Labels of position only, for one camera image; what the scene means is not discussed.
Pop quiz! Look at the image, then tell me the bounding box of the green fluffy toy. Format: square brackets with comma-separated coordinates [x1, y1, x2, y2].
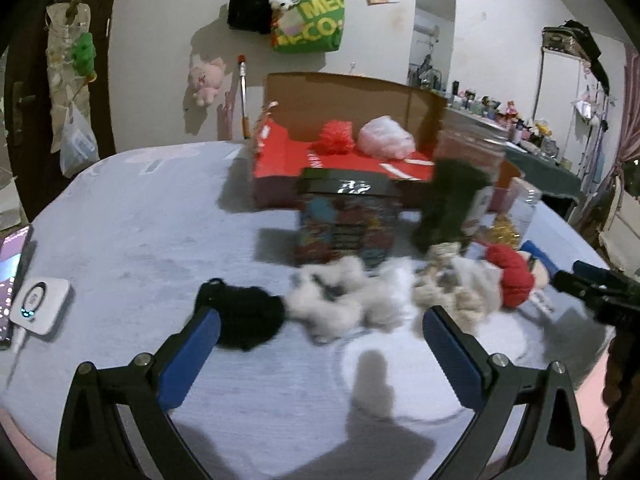
[69, 32, 97, 79]

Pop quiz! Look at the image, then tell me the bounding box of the white fluffy scrunchie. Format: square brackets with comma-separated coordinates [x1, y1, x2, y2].
[284, 256, 370, 345]

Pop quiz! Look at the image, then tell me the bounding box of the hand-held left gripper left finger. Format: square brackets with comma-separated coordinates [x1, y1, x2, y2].
[56, 305, 222, 480]

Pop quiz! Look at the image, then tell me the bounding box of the printed box with black lid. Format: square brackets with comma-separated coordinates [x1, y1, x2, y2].
[296, 167, 404, 269]

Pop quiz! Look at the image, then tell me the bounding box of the desk with dark green cloth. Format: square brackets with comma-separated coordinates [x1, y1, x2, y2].
[445, 104, 582, 213]

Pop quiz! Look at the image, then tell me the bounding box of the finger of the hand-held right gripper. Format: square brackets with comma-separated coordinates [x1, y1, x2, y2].
[572, 259, 617, 282]
[550, 270, 608, 312]

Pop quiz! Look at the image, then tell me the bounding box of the row of cosmetic bottles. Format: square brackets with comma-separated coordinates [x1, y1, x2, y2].
[446, 79, 560, 157]

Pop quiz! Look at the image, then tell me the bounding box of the white bath loofah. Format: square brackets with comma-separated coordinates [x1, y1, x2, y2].
[358, 115, 417, 159]

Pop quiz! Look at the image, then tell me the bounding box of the dark wooden door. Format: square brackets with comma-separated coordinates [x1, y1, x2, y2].
[0, 0, 127, 221]

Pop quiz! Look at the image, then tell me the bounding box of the green tote bag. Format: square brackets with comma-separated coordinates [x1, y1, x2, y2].
[271, 0, 347, 55]

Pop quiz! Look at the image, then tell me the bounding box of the white rounded device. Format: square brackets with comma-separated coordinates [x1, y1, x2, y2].
[10, 278, 72, 337]

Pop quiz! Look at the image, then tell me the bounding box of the red-lined cardboard box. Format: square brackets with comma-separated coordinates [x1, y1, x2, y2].
[250, 72, 526, 211]

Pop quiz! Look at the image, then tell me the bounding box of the pink plastic stick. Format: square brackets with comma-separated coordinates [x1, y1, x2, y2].
[219, 91, 237, 142]

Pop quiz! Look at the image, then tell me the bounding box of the clear jar with metal lid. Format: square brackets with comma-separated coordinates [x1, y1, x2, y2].
[435, 127, 509, 238]

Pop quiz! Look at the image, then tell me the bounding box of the clear plastic container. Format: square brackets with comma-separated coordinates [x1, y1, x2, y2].
[509, 179, 544, 242]

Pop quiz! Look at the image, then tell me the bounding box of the pink pig plush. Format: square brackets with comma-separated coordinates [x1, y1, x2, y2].
[187, 56, 227, 109]

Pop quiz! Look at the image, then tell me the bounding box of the hanging fabric organizer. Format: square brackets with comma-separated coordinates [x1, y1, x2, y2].
[44, 0, 94, 154]

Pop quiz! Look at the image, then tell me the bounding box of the red mesh ball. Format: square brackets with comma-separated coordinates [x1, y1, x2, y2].
[312, 121, 357, 154]

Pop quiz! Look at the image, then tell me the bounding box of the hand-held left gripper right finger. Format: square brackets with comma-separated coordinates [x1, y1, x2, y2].
[422, 305, 587, 480]

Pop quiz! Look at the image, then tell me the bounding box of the gold tinsel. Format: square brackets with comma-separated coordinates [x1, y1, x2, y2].
[482, 214, 524, 249]

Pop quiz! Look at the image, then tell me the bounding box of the white plastic bag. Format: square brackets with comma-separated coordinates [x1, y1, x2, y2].
[59, 102, 101, 179]

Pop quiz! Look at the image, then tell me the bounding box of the grey-white fluffy scrunchie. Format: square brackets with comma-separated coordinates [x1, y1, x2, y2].
[447, 257, 504, 334]

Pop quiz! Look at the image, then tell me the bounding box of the white wardrobe rack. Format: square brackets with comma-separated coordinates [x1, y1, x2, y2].
[537, 19, 614, 192]

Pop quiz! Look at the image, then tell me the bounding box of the black scrunchie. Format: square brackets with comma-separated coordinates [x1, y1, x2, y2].
[194, 277, 287, 352]

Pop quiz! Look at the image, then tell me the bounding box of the white fluffy pompom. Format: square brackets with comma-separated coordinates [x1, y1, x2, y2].
[362, 261, 419, 332]

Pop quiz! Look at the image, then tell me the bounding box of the mop stick with orange grip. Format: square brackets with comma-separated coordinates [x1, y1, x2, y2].
[237, 53, 252, 140]

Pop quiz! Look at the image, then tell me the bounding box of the smartphone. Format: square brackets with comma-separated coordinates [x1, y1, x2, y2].
[0, 225, 34, 351]

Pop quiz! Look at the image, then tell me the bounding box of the pink curtain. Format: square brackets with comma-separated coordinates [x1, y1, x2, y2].
[589, 41, 640, 263]

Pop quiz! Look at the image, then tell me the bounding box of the wall mirror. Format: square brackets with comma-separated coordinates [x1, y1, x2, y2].
[407, 0, 457, 92]

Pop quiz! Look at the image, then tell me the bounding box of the red knit plush doll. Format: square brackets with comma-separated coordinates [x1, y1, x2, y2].
[485, 240, 557, 317]

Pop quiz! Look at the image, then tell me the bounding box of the dark green fluffy cloth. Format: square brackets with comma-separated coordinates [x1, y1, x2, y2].
[411, 158, 494, 254]

